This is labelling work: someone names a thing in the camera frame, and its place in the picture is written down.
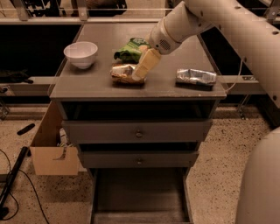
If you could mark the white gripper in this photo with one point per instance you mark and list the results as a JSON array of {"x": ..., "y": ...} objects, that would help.
[{"x": 159, "y": 38}]

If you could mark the crushed orange can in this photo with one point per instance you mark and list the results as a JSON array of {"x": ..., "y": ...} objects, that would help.
[{"x": 122, "y": 74}]

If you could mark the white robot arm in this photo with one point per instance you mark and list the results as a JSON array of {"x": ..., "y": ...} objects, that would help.
[{"x": 258, "y": 44}]

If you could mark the grey top drawer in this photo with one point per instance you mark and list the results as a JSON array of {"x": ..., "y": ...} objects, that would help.
[{"x": 87, "y": 132}]

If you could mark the grey drawer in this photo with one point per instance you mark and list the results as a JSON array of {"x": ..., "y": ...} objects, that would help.
[
  {"x": 124, "y": 159},
  {"x": 140, "y": 196},
  {"x": 87, "y": 132}
]

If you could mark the grey drawer cabinet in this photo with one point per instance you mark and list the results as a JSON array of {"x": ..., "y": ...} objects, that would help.
[{"x": 91, "y": 95}]

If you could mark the grey middle drawer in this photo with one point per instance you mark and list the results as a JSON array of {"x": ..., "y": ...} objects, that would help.
[{"x": 124, "y": 159}]

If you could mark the grey bottom drawer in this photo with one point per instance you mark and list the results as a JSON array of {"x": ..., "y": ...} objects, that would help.
[{"x": 140, "y": 196}]

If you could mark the green chip bag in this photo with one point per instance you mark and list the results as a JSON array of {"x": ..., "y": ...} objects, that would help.
[{"x": 133, "y": 50}]

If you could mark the white bowl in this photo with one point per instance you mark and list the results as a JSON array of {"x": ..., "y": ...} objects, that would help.
[{"x": 81, "y": 54}]

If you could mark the cardboard box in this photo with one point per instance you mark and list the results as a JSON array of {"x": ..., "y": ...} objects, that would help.
[{"x": 49, "y": 155}]

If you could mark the black bag on ledge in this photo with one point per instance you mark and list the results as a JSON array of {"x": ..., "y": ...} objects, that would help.
[{"x": 19, "y": 76}]

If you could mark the black marker on floor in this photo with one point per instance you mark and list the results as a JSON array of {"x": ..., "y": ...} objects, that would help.
[{"x": 26, "y": 129}]

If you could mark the black floor pole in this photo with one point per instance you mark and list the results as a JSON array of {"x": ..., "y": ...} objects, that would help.
[{"x": 8, "y": 182}]

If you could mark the metal railing frame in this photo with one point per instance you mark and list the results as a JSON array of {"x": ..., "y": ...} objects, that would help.
[{"x": 87, "y": 14}]

